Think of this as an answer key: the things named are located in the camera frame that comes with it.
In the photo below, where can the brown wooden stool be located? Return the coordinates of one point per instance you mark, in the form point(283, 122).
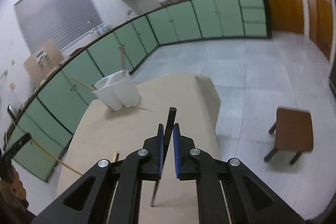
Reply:
point(293, 132)

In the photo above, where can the white utensil holder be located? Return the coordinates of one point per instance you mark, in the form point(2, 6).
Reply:
point(117, 91)

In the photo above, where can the beige table cloth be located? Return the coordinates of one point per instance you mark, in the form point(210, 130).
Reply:
point(101, 133)

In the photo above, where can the grey window blind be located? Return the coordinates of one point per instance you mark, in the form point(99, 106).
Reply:
point(62, 21)

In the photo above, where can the person's hand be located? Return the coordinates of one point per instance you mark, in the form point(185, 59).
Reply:
point(13, 195)

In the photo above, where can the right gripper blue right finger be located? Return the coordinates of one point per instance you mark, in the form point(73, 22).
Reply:
point(177, 154)

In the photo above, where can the black chopstick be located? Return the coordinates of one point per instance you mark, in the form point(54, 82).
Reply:
point(166, 141)

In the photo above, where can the brown cardboard box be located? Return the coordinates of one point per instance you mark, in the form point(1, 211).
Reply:
point(42, 61)

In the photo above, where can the green lower kitchen cabinets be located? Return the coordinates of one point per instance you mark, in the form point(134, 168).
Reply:
point(51, 115)

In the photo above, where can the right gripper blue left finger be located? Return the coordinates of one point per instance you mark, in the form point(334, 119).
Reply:
point(160, 149)

